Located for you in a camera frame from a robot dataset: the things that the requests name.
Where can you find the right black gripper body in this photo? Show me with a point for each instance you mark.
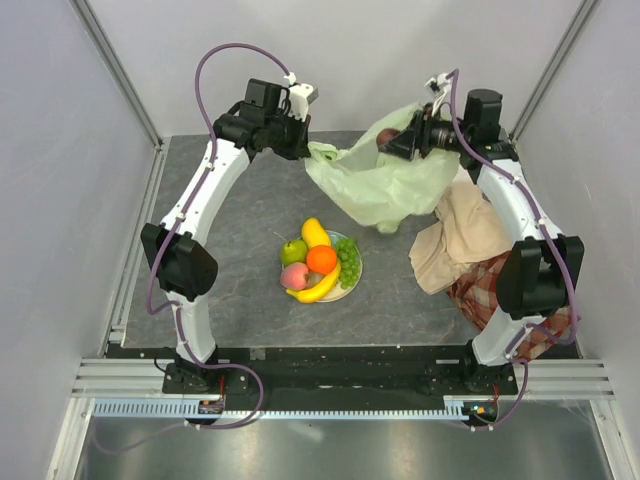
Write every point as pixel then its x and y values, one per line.
pixel 434 132

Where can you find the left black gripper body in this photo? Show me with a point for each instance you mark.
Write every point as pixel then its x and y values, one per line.
pixel 287 135

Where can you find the dark red fake fruit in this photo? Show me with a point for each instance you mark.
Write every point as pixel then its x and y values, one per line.
pixel 385 136

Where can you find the light green plastic bag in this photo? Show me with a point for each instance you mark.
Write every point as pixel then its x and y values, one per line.
pixel 376 189

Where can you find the yellow fake mango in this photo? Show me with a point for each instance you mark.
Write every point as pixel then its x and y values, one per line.
pixel 314 234

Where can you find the green fake apple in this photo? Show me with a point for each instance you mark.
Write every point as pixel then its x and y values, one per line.
pixel 294 251

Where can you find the green fake grapes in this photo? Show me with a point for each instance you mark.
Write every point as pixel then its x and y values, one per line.
pixel 350 262

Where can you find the orange fake fruit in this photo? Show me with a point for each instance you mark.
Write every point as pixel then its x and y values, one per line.
pixel 321 259

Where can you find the pink fake peach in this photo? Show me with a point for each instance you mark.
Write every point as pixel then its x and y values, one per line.
pixel 295 276

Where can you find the yellow fake banana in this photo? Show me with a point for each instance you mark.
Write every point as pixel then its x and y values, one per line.
pixel 319 286

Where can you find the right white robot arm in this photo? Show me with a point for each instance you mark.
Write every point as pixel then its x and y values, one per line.
pixel 510 268

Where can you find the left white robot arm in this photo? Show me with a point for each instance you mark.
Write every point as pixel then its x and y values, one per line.
pixel 175 247

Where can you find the beige crumpled cloth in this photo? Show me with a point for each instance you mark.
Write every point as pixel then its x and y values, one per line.
pixel 468 230

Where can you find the beige and blue plate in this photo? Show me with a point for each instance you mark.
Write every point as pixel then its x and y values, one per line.
pixel 337 292

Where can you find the red plaid cloth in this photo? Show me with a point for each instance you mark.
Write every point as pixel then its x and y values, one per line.
pixel 474 293

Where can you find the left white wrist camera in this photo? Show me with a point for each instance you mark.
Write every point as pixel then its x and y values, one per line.
pixel 298 97

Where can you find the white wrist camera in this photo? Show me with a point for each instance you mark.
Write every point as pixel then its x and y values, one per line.
pixel 439 86
pixel 298 97

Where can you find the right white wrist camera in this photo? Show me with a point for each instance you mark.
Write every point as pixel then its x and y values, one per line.
pixel 439 86

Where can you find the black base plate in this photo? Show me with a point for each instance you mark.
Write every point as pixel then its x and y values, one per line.
pixel 340 378

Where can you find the light blue cable duct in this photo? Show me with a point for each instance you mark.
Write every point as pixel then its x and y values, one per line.
pixel 199 409

